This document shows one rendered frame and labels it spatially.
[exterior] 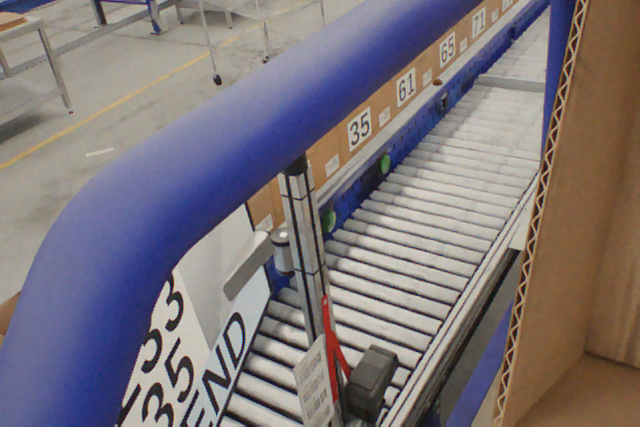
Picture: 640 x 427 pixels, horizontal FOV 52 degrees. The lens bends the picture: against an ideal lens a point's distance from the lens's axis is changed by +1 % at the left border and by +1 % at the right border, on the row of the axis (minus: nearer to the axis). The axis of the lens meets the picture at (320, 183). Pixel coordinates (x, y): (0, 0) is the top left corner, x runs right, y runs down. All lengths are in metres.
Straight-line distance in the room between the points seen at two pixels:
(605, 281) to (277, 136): 0.26
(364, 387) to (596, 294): 0.89
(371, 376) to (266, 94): 1.11
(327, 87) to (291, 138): 0.02
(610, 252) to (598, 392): 0.09
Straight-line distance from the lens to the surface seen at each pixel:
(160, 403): 0.87
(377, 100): 2.42
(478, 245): 2.10
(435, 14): 0.24
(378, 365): 1.27
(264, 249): 1.09
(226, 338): 1.03
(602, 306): 0.39
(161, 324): 0.85
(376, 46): 0.21
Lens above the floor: 2.03
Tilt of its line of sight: 31 degrees down
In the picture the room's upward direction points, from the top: 8 degrees counter-clockwise
